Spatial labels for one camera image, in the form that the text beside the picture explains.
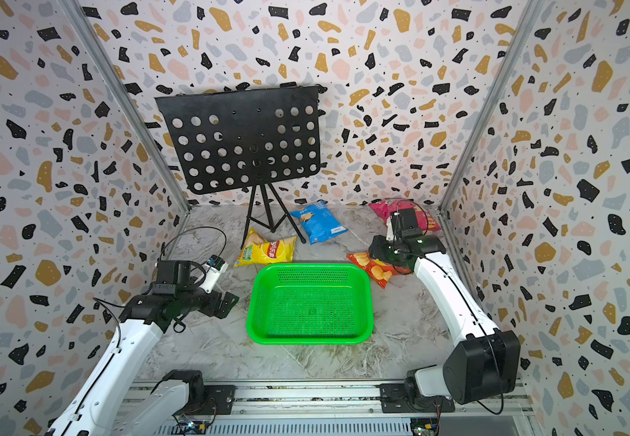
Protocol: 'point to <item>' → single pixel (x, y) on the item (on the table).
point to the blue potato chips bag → (320, 222)
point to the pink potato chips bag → (384, 209)
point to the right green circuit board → (424, 426)
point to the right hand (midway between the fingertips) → (376, 249)
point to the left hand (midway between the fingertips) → (225, 291)
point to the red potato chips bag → (378, 272)
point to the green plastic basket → (310, 303)
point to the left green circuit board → (191, 427)
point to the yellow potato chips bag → (259, 250)
